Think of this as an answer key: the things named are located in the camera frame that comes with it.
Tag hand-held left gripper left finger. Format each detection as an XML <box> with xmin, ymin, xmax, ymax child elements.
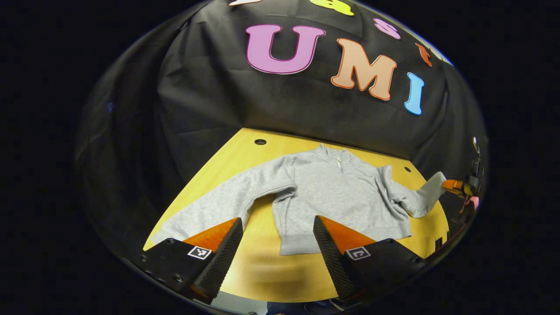
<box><xmin>139</xmin><ymin>217</ymin><xmax>244</xmax><ymax>305</ymax></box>

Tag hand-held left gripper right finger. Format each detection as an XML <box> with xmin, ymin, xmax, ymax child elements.
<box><xmin>313</xmin><ymin>215</ymin><xmax>431</xmax><ymax>307</ymax></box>

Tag grey sweatshirt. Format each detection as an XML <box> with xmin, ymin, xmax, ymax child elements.
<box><xmin>151</xmin><ymin>144</ymin><xmax>448</xmax><ymax>256</ymax></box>

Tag person's blue trousers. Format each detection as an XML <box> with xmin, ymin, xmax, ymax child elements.
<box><xmin>266</xmin><ymin>300</ymin><xmax>337</xmax><ymax>315</ymax></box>

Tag black backdrop cloth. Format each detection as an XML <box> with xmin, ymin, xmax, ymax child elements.
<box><xmin>74</xmin><ymin>0</ymin><xmax>488</xmax><ymax>263</ymax></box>

